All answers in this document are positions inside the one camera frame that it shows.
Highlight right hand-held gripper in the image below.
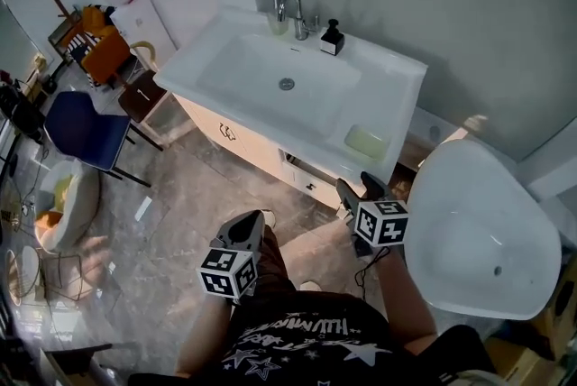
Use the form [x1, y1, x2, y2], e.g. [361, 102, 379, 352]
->
[335, 170, 410, 259]

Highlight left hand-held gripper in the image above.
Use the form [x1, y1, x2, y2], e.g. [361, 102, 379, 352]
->
[196, 209, 267, 307]

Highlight person's right forearm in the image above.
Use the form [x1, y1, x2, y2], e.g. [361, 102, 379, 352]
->
[372, 244, 439, 350]

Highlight person's left forearm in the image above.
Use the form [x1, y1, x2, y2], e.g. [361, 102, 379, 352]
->
[173, 297, 238, 379]

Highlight person's brown shorts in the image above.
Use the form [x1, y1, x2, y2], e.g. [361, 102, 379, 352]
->
[254, 225, 301, 299]

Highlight green soap dish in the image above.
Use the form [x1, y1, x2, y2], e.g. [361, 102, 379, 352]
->
[343, 124, 391, 161]

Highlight cream vanity cabinet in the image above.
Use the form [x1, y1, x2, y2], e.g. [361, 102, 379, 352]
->
[173, 93, 362, 210]

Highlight white paper sheet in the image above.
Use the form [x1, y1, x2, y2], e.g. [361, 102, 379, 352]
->
[134, 196, 154, 223]

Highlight white rectangular sink basin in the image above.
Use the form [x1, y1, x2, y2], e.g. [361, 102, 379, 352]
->
[152, 5, 428, 186]

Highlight white oval bathtub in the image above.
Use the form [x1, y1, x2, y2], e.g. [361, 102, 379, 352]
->
[403, 139, 563, 322]

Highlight black star print shirt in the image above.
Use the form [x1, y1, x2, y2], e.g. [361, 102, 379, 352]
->
[128, 291, 499, 386]

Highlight black soap dispenser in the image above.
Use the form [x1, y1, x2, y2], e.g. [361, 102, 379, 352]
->
[319, 18, 346, 57]

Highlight brown stool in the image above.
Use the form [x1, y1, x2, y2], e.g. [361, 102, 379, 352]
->
[117, 68, 171, 152]

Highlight white round cushion seat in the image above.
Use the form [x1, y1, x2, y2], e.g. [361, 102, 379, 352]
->
[34, 160, 102, 253]

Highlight chrome faucet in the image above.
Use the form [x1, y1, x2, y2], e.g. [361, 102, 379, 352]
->
[275, 0, 321, 41]

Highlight clear plastic cup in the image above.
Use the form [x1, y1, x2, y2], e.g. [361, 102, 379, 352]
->
[266, 11, 291, 38]

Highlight blue chair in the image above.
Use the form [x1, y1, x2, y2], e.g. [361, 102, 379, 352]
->
[43, 90, 152, 188]

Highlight orange armchair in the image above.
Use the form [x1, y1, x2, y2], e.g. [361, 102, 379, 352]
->
[79, 25, 133, 88]

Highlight white small fridge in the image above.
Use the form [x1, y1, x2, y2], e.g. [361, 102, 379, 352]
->
[109, 0, 179, 61]

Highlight cardboard box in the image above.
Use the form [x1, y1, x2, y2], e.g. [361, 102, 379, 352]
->
[484, 260, 577, 386]

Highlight striped black white cushion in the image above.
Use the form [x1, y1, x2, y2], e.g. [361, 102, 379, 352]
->
[67, 30, 103, 87]

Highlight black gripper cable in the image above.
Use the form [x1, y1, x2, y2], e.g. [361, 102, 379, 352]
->
[354, 245, 391, 300]

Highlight wire frame side table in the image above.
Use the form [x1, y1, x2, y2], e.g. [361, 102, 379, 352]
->
[39, 252, 96, 305]

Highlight round wire fan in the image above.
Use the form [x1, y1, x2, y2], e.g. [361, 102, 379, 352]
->
[4, 244, 42, 300]

